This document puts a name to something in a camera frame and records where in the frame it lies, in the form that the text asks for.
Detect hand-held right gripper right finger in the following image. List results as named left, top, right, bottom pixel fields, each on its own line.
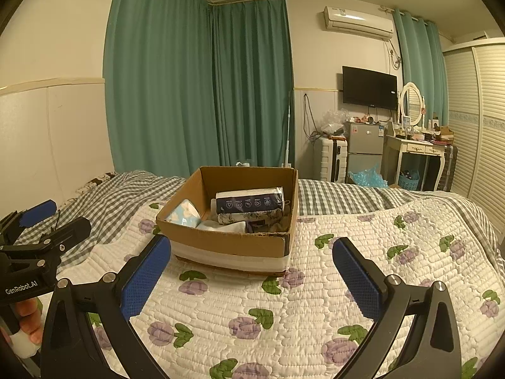
left=332, top=237, right=462, bottom=379

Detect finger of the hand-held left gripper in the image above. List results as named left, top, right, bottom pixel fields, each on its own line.
left=0, top=200, right=60, bottom=247
left=0, top=217, right=92, bottom=269

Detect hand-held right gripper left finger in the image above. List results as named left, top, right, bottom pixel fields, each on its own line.
left=40, top=234, right=172, bottom=379

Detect light blue packet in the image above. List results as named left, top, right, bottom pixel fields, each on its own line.
left=165, top=199, right=202, bottom=228

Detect brown cardboard box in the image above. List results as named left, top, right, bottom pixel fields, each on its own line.
left=156, top=166, right=299, bottom=277

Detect white soft pack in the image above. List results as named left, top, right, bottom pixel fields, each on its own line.
left=197, top=220, right=247, bottom=233

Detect floral fabric pouch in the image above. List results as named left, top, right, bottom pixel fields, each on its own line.
left=216, top=207, right=284, bottom=227

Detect navy tissue pack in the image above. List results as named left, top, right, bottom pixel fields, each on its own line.
left=215, top=187, right=285, bottom=214

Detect person's left hand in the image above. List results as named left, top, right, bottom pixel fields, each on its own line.
left=10, top=297, right=45, bottom=358

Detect brown patterned cloth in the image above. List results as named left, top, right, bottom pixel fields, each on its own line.
left=85, top=171, right=117, bottom=187

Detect white floral quilt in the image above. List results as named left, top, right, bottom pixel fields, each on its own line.
left=51, top=195, right=505, bottom=379

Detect blue plastic bag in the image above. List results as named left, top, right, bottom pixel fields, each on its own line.
left=348, top=166, right=389, bottom=189

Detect teal basket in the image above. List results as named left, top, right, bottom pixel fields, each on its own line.
left=398, top=171, right=419, bottom=190

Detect white suitcase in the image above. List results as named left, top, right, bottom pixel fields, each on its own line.
left=319, top=136, right=350, bottom=183

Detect grey fridge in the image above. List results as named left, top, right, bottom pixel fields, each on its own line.
left=345, top=120, right=389, bottom=184

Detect dark suitcase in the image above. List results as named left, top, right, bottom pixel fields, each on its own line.
left=437, top=144, right=458, bottom=193

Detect white dressing table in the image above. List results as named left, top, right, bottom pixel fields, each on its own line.
left=383, top=132, right=454, bottom=192

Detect clear plastic bags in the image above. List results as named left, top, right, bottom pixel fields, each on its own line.
left=320, top=108, right=348, bottom=137

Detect white pole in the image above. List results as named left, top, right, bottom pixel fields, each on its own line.
left=283, top=90, right=294, bottom=168

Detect wide green curtain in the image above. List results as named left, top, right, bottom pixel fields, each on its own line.
left=103, top=0, right=222, bottom=178

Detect white oval mirror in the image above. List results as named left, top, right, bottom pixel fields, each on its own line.
left=398, top=82, right=427, bottom=127

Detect white louvred wardrobe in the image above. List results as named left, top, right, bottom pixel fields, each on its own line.
left=442, top=36, right=505, bottom=226

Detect narrow green curtain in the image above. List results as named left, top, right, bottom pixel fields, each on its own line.
left=395, top=8, right=448, bottom=127

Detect white air conditioner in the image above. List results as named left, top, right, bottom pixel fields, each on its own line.
left=324, top=6, right=395, bottom=41

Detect black hanging cable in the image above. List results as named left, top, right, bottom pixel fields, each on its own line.
left=302, top=94, right=320, bottom=141

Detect black wall television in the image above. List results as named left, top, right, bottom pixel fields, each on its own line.
left=342, top=65, right=398, bottom=110

